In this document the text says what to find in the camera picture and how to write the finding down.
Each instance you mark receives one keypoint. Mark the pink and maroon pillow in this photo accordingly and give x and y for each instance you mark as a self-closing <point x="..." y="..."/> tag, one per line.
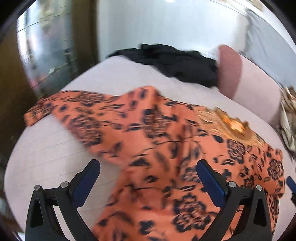
<point x="245" y="83"/>

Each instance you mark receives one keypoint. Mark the stained glass wooden door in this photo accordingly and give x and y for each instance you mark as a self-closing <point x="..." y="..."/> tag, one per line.
<point x="44" y="46"/>

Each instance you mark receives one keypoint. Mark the beige patterned scarf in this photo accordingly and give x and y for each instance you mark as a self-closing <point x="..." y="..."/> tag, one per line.
<point x="286" y="128"/>

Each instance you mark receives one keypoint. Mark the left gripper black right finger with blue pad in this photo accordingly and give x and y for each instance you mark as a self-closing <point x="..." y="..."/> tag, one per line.
<point x="254" y="222"/>

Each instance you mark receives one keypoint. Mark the orange black floral garment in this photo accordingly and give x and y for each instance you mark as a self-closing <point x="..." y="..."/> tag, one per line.
<point x="158" y="142"/>

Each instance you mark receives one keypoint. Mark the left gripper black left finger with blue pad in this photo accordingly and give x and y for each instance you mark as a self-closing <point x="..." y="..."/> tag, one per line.
<point x="42" y="222"/>

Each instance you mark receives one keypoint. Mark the grey pillow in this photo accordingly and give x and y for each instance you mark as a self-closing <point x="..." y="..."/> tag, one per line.
<point x="265" y="47"/>

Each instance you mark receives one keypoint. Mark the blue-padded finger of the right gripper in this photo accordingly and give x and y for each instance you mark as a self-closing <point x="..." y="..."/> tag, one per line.
<point x="292" y="186"/>

